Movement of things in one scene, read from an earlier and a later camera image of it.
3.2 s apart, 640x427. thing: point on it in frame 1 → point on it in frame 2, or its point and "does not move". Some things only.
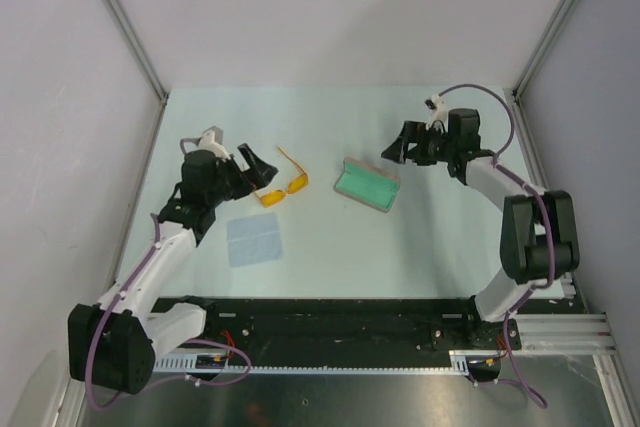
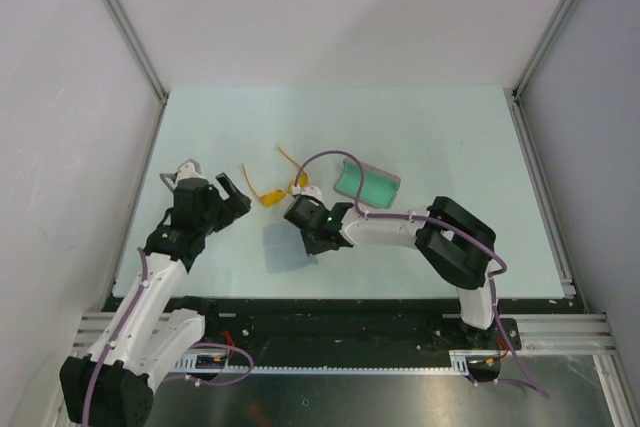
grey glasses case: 367,185 does not move
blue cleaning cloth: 253,239 → 284,248
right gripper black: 412,132 → 312,247
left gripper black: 257,176 → 233,207
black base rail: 347,327 does not move
